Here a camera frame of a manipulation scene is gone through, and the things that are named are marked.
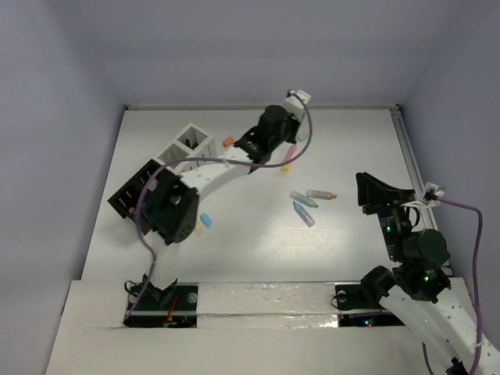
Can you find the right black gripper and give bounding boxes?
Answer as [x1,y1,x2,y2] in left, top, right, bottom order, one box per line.
[353,170,413,259]

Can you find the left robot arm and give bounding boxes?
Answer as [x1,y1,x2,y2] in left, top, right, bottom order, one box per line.
[127,101,313,313]

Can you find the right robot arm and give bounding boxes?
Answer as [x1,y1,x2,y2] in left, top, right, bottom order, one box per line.
[355,172,499,374]

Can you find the green highlighter cap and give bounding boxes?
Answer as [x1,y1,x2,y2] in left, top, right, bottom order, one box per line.
[296,132,309,142]

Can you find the grey orange-tipped highlighter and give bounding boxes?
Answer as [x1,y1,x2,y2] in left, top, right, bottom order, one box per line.
[306,190,338,200]

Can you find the small orange marker cap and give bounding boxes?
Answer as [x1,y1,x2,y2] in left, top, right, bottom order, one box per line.
[222,137,234,148]

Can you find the green highlighter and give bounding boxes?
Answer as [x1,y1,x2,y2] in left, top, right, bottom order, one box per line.
[289,191,319,208]

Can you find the blue highlighter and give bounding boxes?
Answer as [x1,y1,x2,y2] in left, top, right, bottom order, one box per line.
[293,201,316,227]

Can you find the white slotted organizer box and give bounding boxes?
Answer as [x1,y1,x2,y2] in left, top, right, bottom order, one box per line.
[153,123,217,173]

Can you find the blue highlighter cap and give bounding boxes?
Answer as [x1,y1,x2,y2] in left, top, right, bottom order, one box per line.
[200,213,213,227]

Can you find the yellow highlighter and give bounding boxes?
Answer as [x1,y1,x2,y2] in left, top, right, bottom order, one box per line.
[195,222,204,236]

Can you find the black slotted organizer box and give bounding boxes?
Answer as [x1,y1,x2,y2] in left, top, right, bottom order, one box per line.
[108,159,160,222]

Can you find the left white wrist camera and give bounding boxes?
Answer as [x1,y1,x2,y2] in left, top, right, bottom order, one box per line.
[282,90,312,122]

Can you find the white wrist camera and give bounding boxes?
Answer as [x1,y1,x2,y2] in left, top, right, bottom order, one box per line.
[282,90,312,122]
[403,182,445,209]

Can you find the aluminium side rail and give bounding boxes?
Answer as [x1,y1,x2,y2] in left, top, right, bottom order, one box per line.
[390,105,452,277]

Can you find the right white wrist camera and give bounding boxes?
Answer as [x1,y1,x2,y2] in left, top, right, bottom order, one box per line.
[403,182,445,209]

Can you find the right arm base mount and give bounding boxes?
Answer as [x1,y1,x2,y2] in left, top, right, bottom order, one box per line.
[330,284,404,328]

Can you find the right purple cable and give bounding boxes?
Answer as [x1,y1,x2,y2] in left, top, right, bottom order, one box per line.
[422,197,484,375]

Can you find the purple cable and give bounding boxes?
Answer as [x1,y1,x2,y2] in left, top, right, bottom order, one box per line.
[422,197,484,375]
[123,91,313,323]

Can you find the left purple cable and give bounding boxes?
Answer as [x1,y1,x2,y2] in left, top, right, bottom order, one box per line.
[123,91,313,323]

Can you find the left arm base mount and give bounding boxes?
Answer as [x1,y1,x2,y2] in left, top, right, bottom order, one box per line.
[123,280,198,328]

